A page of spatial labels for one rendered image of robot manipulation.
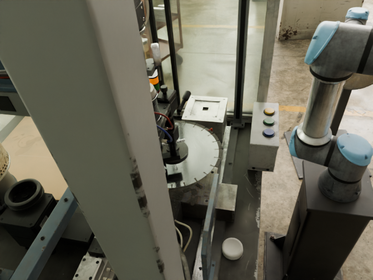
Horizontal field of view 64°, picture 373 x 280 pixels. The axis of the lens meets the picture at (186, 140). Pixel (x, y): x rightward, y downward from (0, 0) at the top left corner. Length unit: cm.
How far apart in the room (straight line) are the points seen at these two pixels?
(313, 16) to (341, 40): 326
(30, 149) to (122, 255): 145
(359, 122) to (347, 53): 209
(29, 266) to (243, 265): 62
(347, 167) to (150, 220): 104
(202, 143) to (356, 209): 61
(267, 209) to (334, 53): 141
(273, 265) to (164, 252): 172
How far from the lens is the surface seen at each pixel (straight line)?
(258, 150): 122
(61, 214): 90
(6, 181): 141
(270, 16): 126
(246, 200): 120
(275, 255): 193
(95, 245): 101
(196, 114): 133
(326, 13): 415
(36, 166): 153
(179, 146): 109
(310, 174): 133
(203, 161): 105
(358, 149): 115
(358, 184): 127
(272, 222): 205
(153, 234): 17
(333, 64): 89
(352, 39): 87
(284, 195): 219
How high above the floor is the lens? 172
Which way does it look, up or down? 43 degrees down
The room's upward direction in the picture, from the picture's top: 6 degrees counter-clockwise
